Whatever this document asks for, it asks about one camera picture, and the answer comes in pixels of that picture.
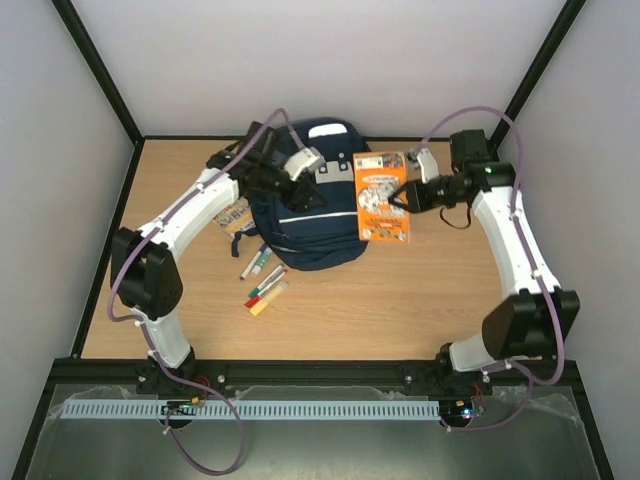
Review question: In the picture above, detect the black corner post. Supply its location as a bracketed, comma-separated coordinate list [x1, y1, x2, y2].
[51, 0, 143, 146]
[489, 0, 589, 146]

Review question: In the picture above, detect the black right corner post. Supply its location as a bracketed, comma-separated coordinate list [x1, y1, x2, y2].
[489, 0, 589, 146]

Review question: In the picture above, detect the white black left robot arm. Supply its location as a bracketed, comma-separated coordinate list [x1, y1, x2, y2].
[107, 122, 326, 369]

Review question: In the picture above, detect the green cap white marker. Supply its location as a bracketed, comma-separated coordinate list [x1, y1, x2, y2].
[249, 268, 287, 298]

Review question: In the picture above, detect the black left corner post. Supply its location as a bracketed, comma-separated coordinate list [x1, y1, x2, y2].
[51, 0, 143, 146]

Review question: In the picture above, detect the light blue slotted cable duct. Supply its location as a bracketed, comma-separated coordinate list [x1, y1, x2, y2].
[60, 399, 441, 421]

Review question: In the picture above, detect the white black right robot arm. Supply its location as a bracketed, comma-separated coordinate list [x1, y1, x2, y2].
[389, 130, 580, 392]

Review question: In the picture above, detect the yellow highlighter pen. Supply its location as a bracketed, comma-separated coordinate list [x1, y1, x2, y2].
[249, 281, 289, 316]

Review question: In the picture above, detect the red cap white marker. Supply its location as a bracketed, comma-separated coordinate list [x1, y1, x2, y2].
[244, 285, 280, 308]

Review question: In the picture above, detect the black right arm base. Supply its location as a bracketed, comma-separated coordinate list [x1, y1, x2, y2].
[400, 343, 490, 428]

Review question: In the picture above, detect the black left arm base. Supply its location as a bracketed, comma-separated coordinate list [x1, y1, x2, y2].
[135, 348, 227, 417]

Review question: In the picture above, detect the yellow picture card booklet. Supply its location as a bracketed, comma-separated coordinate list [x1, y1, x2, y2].
[212, 197, 255, 241]

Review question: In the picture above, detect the navy blue student backpack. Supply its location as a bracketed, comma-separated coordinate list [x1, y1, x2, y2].
[245, 117, 370, 271]

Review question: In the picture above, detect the black aluminium frame rail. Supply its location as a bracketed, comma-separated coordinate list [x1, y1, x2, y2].
[49, 357, 581, 394]

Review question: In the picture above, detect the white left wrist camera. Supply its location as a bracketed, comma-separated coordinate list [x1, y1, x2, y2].
[283, 147, 326, 181]

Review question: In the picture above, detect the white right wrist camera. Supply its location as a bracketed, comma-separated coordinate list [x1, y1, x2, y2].
[407, 147, 440, 184]

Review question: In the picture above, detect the purple cap white marker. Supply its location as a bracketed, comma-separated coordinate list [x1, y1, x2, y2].
[239, 243, 267, 280]

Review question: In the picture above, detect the orange comic book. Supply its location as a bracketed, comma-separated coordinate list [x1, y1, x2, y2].
[353, 151, 410, 244]

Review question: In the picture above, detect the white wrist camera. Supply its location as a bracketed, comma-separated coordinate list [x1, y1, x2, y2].
[283, 147, 326, 181]
[407, 147, 440, 184]

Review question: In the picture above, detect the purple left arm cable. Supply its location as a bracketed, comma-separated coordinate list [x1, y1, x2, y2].
[107, 107, 306, 475]

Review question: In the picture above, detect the green white glue stick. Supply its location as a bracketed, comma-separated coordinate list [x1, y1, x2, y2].
[251, 247, 273, 275]

